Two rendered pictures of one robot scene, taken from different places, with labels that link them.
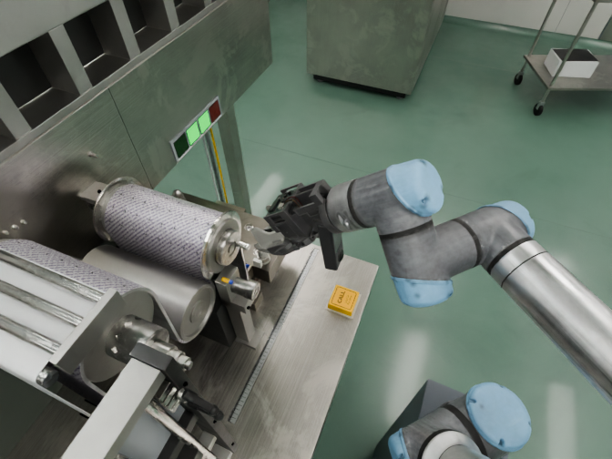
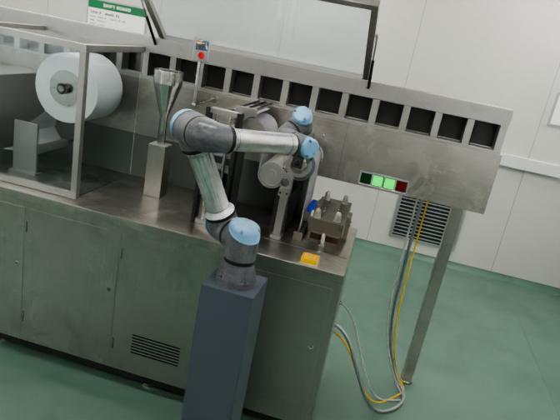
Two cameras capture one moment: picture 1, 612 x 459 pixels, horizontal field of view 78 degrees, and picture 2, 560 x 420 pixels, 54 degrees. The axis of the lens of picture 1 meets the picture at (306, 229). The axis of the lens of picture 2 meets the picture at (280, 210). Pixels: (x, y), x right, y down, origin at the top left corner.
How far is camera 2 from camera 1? 219 cm
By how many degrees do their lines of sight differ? 68
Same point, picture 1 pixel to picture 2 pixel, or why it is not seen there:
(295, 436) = not seen: hidden behind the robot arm
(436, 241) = (288, 127)
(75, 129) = (325, 123)
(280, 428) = not seen: hidden behind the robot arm
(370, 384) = not seen: outside the picture
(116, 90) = (351, 126)
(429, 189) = (298, 111)
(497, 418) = (242, 222)
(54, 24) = (346, 92)
